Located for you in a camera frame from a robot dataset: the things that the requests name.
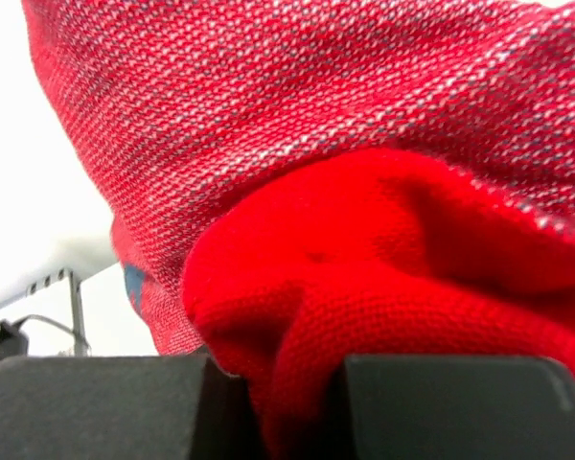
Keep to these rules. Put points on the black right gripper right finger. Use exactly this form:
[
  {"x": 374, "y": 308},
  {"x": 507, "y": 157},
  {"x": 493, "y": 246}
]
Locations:
[{"x": 451, "y": 407}]

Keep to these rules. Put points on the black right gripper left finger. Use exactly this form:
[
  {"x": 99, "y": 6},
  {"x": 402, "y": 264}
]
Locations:
[{"x": 146, "y": 407}]

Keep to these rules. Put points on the red patterned pillowcase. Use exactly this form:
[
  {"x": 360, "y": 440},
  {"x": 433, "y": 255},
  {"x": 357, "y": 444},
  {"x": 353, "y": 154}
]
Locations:
[{"x": 293, "y": 182}]

